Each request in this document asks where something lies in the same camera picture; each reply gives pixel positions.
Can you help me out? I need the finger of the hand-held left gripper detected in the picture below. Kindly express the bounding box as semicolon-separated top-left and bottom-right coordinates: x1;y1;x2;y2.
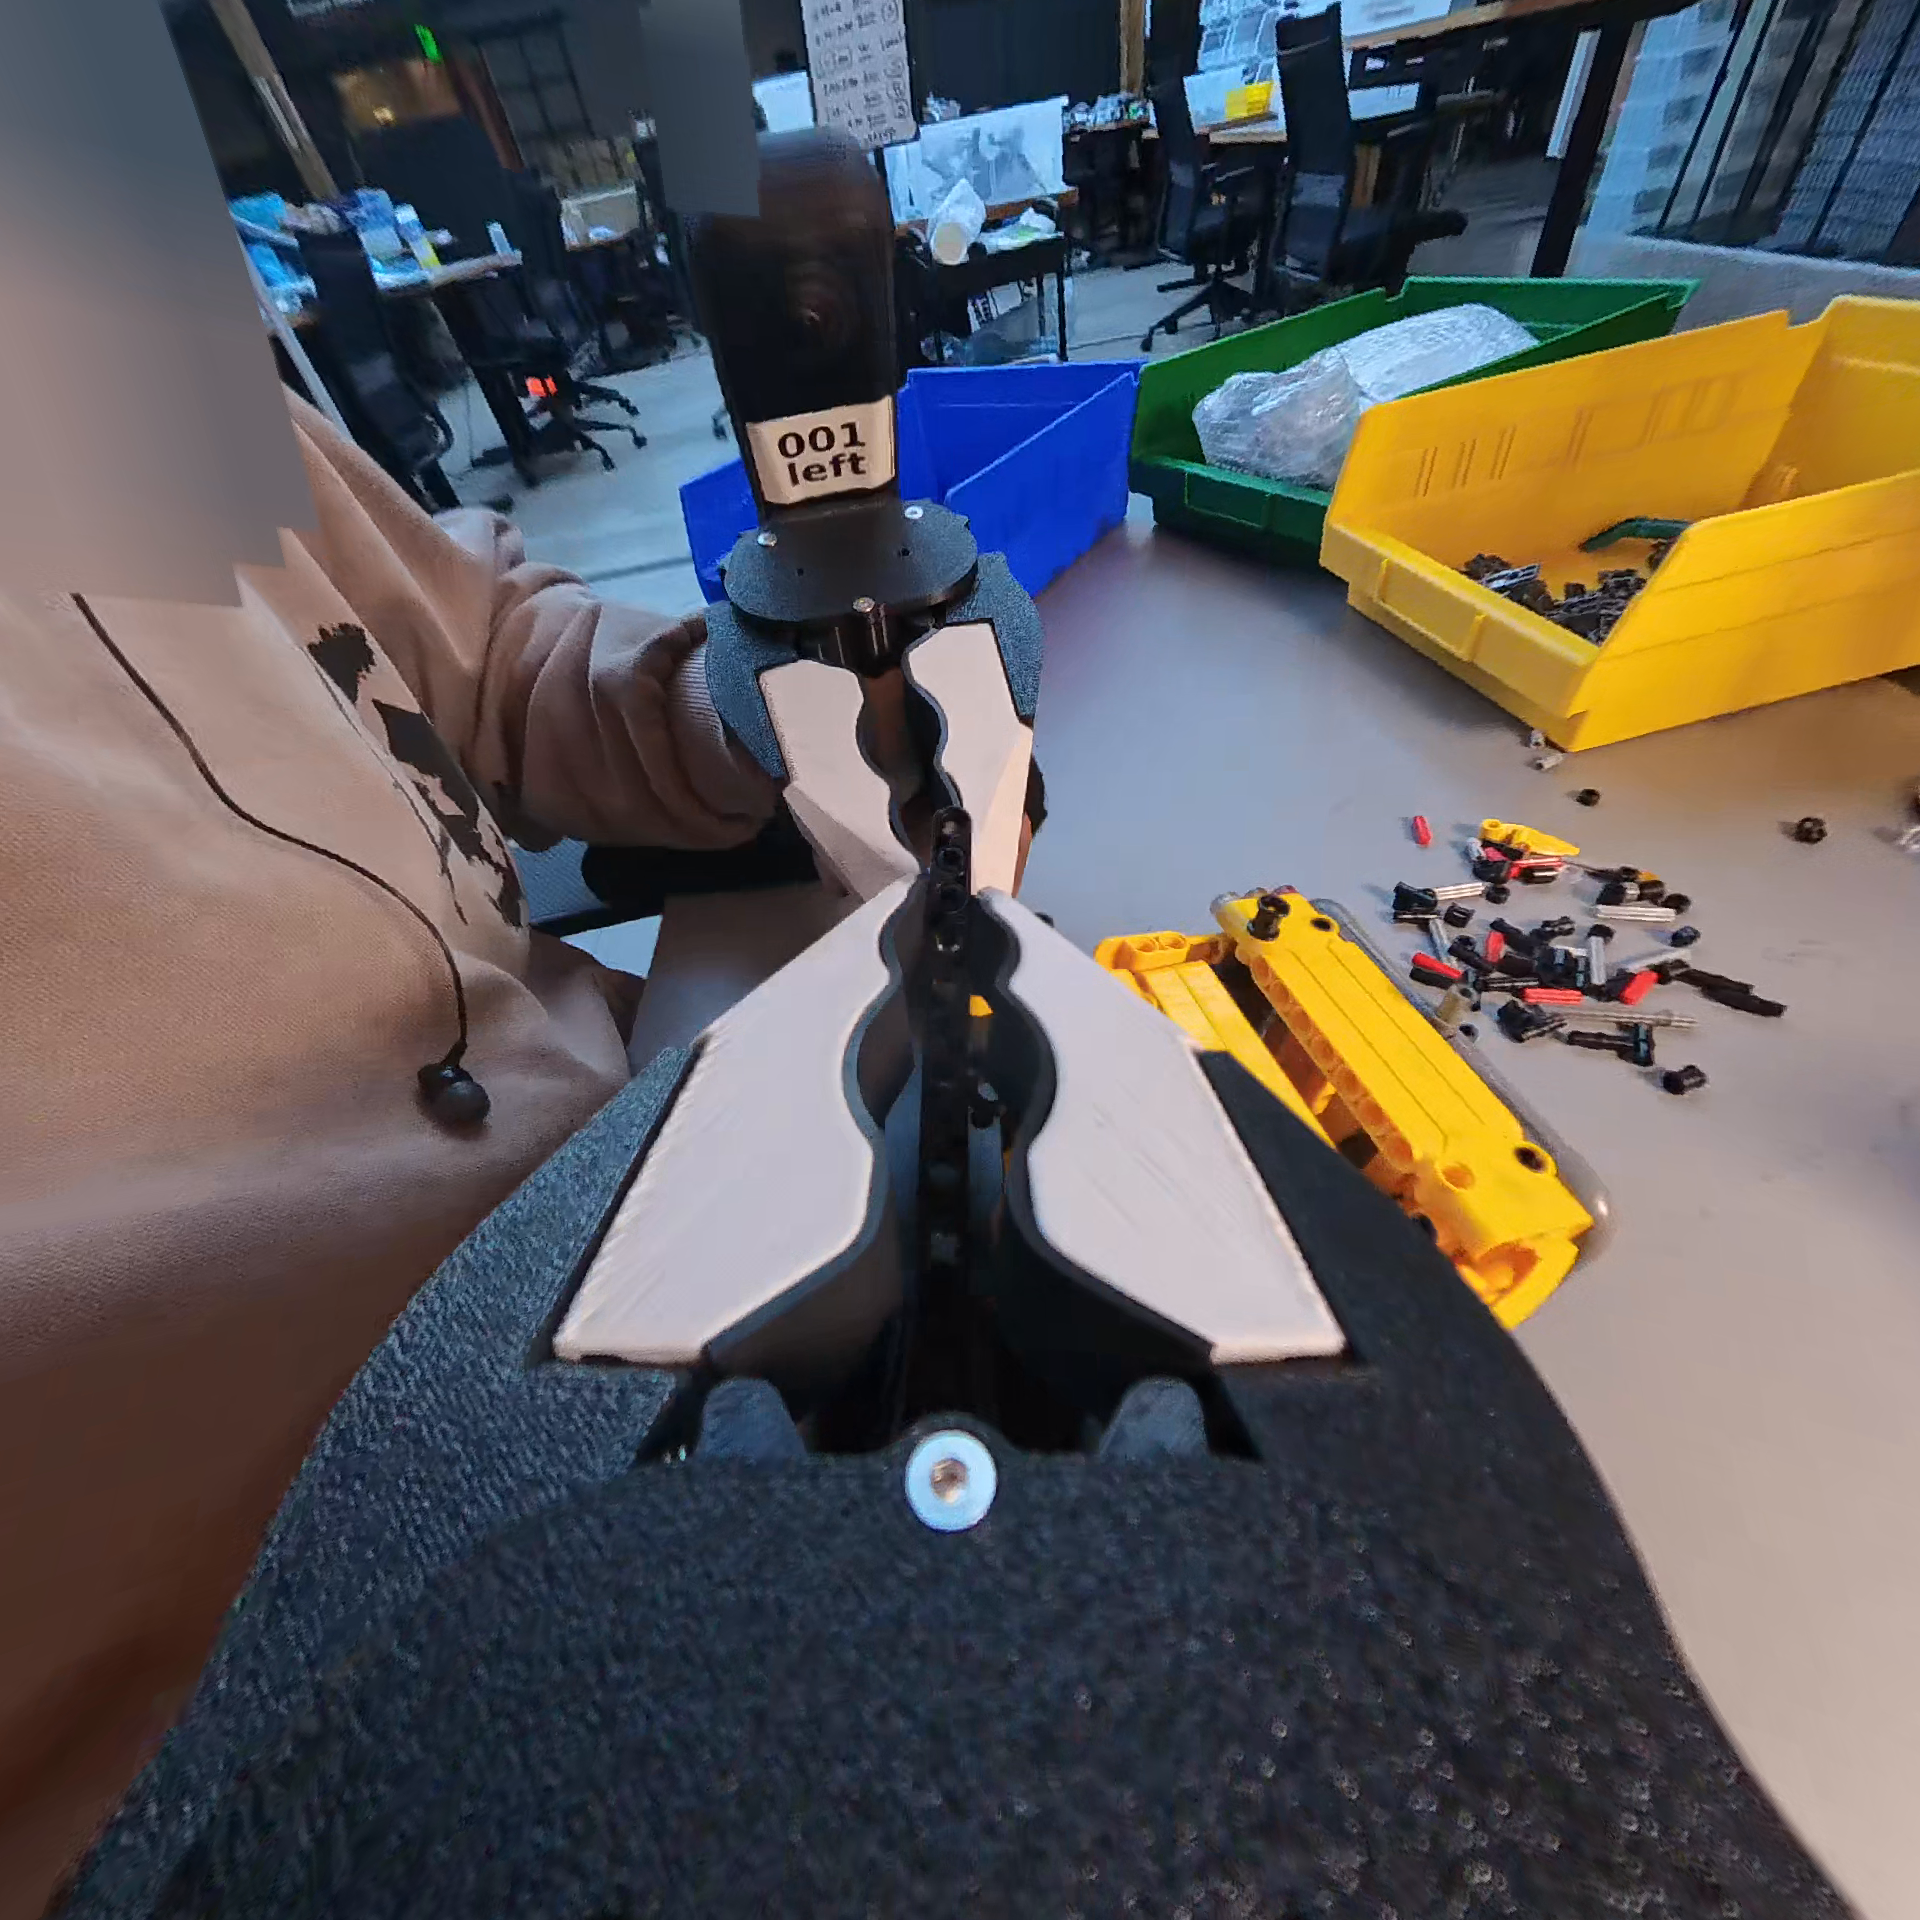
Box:
902;620;1040;899
755;655;922;903

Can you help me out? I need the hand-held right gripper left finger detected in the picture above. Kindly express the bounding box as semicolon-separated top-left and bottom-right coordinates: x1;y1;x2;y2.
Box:
552;881;922;1368

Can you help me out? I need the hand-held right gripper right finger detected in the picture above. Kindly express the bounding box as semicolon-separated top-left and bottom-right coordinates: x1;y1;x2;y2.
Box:
978;886;1348;1368

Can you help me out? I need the yellow block toy model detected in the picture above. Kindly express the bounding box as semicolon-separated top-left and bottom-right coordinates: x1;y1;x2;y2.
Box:
1094;886;1596;1327

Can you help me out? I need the black block assembly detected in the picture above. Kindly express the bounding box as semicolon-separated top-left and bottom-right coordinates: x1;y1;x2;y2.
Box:
885;806;1038;1425

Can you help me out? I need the pile of small block pieces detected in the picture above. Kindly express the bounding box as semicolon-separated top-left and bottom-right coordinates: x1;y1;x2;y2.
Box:
1387;816;1789;1096

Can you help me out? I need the person's left forearm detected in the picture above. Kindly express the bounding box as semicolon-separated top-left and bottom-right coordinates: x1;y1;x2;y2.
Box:
434;509;781;847

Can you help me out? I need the grey desk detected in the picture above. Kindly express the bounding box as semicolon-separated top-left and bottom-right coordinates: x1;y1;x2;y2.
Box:
570;496;1920;1920

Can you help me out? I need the black chair armrest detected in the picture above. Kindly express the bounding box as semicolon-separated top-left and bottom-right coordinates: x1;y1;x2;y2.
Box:
516;816;825;935

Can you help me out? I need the blue plastic parts bin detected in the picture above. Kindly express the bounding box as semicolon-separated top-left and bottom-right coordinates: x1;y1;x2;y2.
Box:
678;358;1145;605

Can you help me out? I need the green plastic parts bin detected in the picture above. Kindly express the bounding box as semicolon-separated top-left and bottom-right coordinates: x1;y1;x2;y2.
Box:
1128;273;1701;568

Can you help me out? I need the black office chair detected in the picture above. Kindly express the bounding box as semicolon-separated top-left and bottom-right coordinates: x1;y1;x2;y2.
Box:
1142;0;1277;353
451;172;650;481
300;224;460;511
1276;7;1473;324

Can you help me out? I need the white flip chart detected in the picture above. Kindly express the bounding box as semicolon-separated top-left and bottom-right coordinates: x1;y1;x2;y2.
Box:
801;0;916;153

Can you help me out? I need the bubble wrap bundle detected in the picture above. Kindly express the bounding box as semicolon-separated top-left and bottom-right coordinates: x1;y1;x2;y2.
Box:
1190;304;1544;488

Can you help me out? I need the beige hoodie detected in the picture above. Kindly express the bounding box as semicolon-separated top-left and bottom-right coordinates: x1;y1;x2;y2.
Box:
0;398;781;1907

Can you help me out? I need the heap of black beams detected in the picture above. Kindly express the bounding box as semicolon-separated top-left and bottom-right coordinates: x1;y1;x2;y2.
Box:
1464;547;1659;647

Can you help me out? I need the yellow plastic parts bin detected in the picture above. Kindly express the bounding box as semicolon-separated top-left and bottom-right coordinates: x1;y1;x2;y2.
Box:
1320;293;1920;751

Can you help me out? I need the wooden background table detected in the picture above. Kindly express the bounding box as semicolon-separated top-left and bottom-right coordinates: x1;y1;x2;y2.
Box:
1342;0;1696;278

